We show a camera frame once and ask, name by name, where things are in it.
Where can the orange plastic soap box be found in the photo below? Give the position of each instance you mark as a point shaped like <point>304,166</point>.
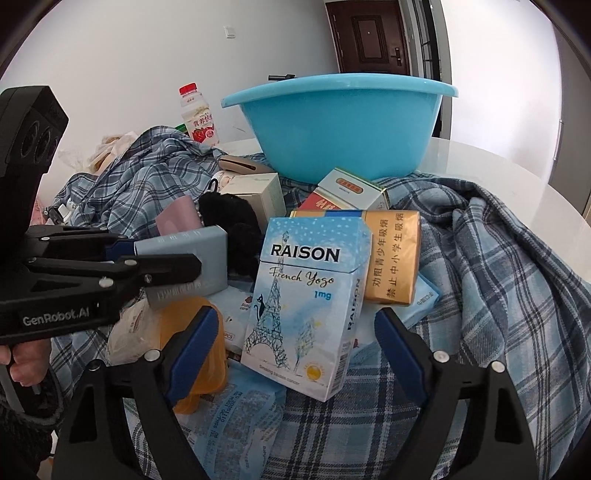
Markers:
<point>184,314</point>

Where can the red and white cigarette pack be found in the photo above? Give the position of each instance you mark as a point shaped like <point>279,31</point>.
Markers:
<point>318,203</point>

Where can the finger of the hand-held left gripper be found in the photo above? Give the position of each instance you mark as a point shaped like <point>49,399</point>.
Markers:
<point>171,267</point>
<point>115,249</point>

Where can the blue Daison box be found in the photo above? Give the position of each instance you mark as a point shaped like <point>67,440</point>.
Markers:
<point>425,295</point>

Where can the white light switch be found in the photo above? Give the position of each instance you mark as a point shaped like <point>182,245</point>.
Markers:
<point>229,32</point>

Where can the black fluffy scrunchie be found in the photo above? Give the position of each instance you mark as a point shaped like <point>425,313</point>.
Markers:
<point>226,210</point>
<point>244,249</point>

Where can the tan glasses case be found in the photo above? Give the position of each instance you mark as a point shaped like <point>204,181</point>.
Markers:
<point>240,165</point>

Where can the black-framed glass sliding door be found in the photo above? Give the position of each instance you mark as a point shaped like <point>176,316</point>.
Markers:
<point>429,46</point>

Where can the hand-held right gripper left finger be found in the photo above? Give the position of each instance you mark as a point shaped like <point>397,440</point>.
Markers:
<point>194,346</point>

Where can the grey-blue box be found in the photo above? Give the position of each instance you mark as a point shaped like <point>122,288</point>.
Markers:
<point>203,249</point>

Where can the plastic bag of buns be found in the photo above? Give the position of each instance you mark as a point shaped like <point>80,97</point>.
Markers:
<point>111,147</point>

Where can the white tissue packet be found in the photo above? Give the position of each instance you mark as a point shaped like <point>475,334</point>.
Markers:
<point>134,332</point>

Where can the dark brown entrance door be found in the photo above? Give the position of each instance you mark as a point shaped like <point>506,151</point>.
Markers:
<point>369,32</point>

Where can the red-capped drink bottle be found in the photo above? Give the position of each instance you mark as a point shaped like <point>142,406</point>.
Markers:
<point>198,120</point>

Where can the white red cigarette box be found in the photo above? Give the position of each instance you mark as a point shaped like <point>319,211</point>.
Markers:
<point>351,189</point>

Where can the light blue cigarette pack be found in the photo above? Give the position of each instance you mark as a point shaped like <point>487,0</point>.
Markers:
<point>300,286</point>

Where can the blue plastic basin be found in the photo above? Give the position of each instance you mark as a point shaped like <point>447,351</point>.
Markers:
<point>337,134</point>

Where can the gold cigarette pack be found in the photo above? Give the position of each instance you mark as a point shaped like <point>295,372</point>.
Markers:
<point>392,258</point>

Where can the pink box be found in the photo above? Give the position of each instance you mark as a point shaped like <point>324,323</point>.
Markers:
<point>178,217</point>

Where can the blue plaid cloth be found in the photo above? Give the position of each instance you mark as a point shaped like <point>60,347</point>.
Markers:
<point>485,277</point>

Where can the light blue wipes pack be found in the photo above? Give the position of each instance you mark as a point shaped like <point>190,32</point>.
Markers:
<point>244,415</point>

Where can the small plain white box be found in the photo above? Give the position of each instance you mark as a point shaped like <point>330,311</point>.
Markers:
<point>254,198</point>

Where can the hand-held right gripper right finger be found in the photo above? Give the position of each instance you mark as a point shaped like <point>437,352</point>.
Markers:
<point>401,355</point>

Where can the person's left hand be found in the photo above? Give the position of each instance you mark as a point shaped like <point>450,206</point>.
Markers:
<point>27,364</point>

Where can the person's left forearm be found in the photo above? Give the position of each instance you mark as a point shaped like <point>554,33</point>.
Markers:
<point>27,424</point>

